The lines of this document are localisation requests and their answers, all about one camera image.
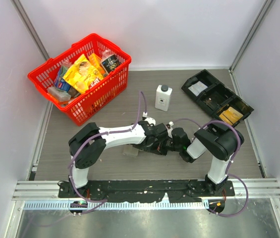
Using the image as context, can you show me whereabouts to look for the grey leather card holder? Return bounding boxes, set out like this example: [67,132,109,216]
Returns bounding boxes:
[122,145,139,157]

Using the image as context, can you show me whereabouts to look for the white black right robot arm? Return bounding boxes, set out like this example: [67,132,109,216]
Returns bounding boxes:
[164,120,244,196]

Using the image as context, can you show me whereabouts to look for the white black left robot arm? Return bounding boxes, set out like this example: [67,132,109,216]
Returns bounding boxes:
[68,119,169,197]

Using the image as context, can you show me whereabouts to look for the black VIP cards in tray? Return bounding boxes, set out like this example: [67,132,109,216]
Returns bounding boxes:
[203,92,226,111]

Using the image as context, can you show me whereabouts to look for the gold cards stack in tray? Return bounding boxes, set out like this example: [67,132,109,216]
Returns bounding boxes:
[218,107,243,127]

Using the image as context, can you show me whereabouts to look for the black three-compartment card tray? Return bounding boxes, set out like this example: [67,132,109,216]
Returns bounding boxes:
[181,69,254,127]

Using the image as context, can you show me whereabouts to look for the silver cards in tray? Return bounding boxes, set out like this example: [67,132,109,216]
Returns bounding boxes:
[188,81,208,96]

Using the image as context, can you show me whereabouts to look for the white bottle grey cap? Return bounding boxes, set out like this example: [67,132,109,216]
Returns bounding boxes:
[155,85,172,112]

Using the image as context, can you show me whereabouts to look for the black labelled snack jar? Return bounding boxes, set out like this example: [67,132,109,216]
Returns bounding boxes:
[101,55,121,74]

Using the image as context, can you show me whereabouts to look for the red plastic shopping basket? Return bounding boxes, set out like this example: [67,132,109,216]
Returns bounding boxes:
[28,33,131,126]

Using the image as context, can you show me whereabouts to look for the yellow classic chips bag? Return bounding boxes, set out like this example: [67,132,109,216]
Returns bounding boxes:
[63,54,104,94]

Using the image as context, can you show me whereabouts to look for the orange snack packet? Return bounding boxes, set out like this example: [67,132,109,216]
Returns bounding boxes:
[88,53,107,77]

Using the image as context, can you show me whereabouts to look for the clear wrapped pale package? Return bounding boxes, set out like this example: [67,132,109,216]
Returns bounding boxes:
[48,87,71,102]

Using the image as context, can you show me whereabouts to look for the blue snack box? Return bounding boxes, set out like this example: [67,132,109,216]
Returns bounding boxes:
[54,66,71,92]

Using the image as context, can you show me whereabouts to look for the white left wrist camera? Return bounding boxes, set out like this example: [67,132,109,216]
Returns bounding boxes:
[142,112,156,125]

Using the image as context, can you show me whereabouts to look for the white slotted cable duct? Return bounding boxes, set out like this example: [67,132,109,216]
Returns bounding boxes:
[23,200,209,210]

